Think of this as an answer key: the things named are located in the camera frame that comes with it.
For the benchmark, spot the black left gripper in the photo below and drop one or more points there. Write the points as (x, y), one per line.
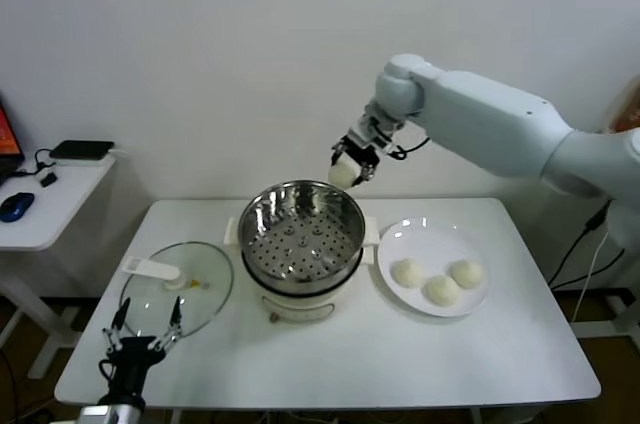
(132, 351)

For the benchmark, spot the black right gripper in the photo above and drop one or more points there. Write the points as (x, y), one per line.
(364, 154)

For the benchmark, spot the white steamed baozi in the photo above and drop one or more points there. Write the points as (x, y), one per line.
(408, 274)
(342, 174)
(467, 274)
(441, 290)

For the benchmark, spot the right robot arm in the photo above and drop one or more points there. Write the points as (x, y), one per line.
(490, 119)

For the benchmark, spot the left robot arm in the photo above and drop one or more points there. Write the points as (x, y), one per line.
(112, 414)

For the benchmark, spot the stainless steel steamer basket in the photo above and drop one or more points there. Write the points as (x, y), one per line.
(300, 244)

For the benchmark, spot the small yellow tag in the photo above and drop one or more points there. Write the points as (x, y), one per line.
(197, 285)

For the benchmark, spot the white round plate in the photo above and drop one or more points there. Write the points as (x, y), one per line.
(430, 244)

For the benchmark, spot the white side table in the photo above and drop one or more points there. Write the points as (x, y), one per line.
(50, 224)

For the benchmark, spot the blue computer mouse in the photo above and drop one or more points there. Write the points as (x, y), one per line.
(17, 206)

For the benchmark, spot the black flat device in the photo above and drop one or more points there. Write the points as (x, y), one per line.
(82, 149)

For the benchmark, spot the black laptop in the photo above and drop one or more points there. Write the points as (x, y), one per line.
(7, 144)

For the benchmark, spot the black inline power adapter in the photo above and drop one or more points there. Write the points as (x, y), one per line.
(597, 216)

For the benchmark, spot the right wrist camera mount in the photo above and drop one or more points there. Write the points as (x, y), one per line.
(377, 129)

